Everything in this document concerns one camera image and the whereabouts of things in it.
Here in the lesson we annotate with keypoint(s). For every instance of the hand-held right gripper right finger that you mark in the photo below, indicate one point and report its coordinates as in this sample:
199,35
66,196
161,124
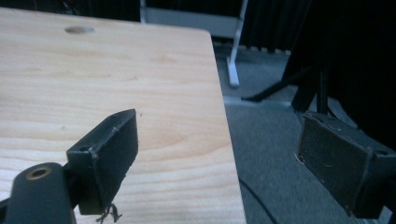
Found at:
339,165

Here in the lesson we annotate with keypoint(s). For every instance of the white metal table frame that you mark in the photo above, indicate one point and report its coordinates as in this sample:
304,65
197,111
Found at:
235,46

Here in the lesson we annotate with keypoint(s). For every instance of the black tripod stand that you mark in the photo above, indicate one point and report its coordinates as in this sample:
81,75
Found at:
311,87

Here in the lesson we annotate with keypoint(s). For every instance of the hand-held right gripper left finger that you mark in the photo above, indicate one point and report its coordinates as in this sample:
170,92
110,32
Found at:
107,161

